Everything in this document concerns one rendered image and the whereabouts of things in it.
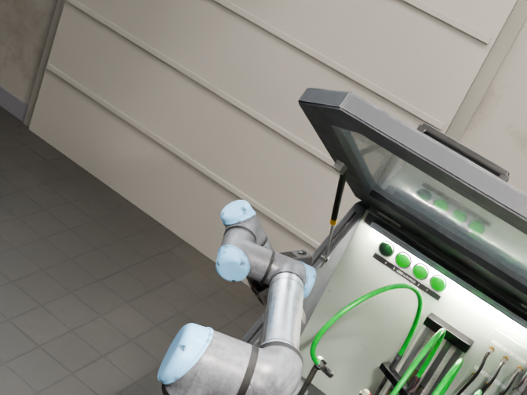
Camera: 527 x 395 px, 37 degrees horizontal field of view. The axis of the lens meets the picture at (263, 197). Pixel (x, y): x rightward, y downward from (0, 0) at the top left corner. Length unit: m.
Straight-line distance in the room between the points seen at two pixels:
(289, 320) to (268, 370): 0.19
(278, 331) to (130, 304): 2.58
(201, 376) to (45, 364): 2.24
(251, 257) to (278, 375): 0.39
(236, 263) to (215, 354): 0.37
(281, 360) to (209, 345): 0.13
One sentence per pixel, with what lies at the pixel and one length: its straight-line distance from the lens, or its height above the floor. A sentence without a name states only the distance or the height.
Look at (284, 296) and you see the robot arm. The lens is 1.64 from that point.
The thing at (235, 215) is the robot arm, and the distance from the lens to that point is 1.79.
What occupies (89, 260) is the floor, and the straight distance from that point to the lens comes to 4.28.
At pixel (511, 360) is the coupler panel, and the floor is 1.31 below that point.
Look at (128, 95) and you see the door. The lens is 4.80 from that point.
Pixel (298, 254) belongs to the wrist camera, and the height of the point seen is 1.46.
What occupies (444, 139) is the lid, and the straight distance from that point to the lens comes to 1.48.
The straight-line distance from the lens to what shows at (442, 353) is 2.40.
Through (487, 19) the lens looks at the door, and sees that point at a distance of 3.81.
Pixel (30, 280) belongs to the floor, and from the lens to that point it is 4.03.
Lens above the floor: 2.36
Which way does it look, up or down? 25 degrees down
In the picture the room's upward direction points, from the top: 24 degrees clockwise
